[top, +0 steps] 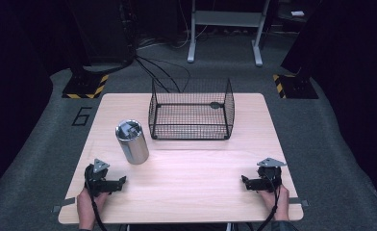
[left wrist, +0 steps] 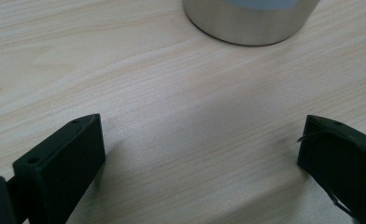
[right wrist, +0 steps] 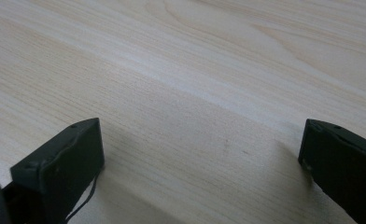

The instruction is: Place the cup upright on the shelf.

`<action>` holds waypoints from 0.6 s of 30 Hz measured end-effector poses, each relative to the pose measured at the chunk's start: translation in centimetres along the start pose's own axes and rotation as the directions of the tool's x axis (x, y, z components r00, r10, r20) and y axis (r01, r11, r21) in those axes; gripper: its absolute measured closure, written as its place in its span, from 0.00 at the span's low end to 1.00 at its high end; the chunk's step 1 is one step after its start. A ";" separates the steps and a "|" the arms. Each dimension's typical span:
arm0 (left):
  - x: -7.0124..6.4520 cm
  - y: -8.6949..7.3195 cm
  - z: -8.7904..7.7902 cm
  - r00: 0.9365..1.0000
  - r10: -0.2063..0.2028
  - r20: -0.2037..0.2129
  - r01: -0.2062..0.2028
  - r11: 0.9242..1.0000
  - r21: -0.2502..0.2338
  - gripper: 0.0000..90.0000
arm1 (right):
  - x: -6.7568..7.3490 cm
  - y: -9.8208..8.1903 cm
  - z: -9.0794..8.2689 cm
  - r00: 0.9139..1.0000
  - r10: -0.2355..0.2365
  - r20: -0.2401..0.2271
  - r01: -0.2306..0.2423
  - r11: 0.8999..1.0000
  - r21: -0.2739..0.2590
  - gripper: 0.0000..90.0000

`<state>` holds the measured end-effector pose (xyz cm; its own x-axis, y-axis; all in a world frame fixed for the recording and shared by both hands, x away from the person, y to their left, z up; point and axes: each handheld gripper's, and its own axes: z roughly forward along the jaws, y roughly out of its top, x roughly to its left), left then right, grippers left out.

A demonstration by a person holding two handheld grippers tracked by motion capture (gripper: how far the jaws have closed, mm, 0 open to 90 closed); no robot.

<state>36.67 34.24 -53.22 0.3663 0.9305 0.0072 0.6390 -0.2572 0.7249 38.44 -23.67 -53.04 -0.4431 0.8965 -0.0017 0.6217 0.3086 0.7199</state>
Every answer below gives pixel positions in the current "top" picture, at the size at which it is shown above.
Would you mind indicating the white metal stand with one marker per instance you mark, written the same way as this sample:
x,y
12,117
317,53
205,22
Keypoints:
x,y
225,18

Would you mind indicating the black yellow striped base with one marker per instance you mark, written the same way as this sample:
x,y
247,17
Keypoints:
x,y
297,87
84,86

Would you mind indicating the small white box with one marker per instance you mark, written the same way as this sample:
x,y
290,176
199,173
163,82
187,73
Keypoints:
x,y
297,13

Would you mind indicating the black equipment stand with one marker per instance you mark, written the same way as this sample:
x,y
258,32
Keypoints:
x,y
103,32

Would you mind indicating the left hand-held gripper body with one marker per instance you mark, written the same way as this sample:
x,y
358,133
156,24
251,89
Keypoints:
x,y
95,181

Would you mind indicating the person's right hand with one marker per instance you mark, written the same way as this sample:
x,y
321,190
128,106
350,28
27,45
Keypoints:
x,y
282,205

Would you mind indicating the dark curtain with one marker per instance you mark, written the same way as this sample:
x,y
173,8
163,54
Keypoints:
x,y
353,64
13,80

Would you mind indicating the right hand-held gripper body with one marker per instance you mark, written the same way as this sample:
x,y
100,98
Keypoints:
x,y
270,178

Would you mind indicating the silver metal cup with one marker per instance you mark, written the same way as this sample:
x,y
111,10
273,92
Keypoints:
x,y
133,147

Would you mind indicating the grey tape strip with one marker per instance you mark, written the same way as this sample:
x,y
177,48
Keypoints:
x,y
298,201
64,203

